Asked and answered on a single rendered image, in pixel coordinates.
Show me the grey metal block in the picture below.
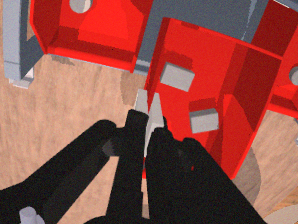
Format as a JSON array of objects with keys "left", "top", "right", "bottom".
[
  {"left": 189, "top": 108, "right": 219, "bottom": 134},
  {"left": 159, "top": 61, "right": 195, "bottom": 92}
]

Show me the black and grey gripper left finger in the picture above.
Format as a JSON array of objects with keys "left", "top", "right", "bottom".
[{"left": 0, "top": 88, "right": 149, "bottom": 224}]

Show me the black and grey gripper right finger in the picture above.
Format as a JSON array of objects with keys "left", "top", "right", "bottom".
[{"left": 143, "top": 92, "right": 268, "bottom": 224}]

